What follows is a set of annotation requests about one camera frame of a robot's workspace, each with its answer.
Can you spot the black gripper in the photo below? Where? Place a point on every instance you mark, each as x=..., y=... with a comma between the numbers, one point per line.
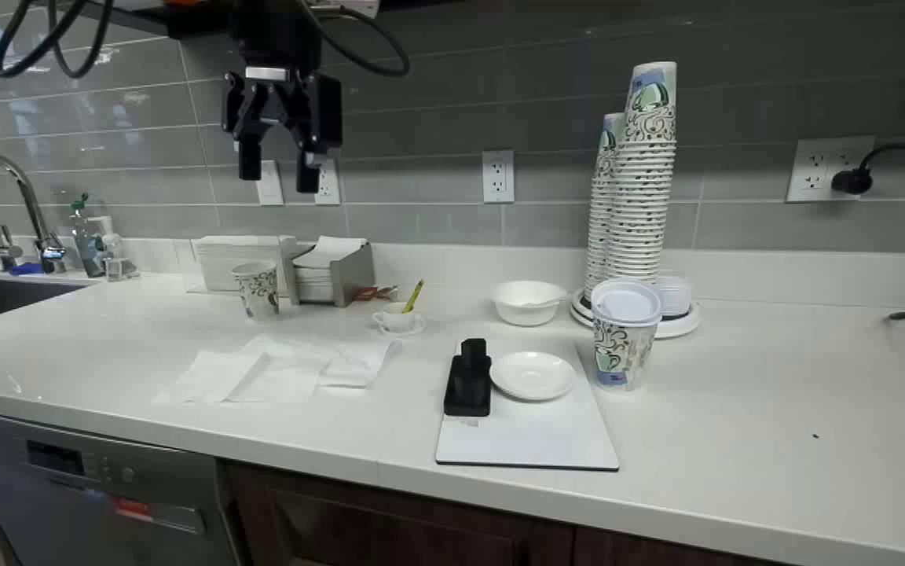
x=267, y=100

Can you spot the yellow spoon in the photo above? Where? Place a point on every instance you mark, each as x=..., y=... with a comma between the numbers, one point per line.
x=412, y=297

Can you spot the white black Franka robot arm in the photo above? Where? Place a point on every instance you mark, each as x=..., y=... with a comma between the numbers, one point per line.
x=267, y=34

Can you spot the black rectangular object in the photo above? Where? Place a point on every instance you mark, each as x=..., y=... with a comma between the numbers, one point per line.
x=467, y=379

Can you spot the large white saucer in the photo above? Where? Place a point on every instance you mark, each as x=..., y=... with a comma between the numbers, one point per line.
x=531, y=375

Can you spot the clear paper towel dispenser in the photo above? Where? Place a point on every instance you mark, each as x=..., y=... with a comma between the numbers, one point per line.
x=234, y=253

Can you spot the grey napkin box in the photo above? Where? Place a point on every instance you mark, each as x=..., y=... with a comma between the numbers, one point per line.
x=332, y=271

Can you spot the open patterned paper cup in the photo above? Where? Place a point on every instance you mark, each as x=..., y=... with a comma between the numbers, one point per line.
x=258, y=290

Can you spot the red stir sticks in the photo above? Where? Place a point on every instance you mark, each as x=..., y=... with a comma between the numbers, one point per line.
x=370, y=293

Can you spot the small clear bottle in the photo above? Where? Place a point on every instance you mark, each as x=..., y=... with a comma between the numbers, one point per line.
x=119, y=256

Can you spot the clear soap dispenser bottle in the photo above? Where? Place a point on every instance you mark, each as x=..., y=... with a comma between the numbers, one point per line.
x=85, y=239

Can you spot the tall chrome kitchen faucet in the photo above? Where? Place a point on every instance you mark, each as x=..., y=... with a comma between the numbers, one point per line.
x=30, y=194

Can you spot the white bowl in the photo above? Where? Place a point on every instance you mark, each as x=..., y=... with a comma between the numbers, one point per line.
x=526, y=302

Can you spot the short paper cup stack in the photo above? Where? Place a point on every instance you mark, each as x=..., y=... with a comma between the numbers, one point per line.
x=602, y=198

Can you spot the tall paper cup stack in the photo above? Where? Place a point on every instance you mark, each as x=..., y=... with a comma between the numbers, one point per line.
x=644, y=177

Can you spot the dark wooden cabinet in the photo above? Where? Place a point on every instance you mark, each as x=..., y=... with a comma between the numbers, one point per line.
x=390, y=524

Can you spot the steel dishwasher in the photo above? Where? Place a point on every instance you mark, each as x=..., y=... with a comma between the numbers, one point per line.
x=85, y=491

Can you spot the lidded patterned paper cup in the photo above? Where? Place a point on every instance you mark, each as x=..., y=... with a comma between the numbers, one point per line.
x=622, y=333

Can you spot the white plastic cup lid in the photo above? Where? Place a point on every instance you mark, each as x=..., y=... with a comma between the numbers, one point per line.
x=673, y=297

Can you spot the stack of white plates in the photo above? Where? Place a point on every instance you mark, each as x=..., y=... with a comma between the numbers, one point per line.
x=678, y=324

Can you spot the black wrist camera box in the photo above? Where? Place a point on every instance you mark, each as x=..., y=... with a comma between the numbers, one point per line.
x=332, y=112

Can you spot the white double wall outlet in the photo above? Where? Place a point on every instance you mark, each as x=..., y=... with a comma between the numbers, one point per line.
x=813, y=169

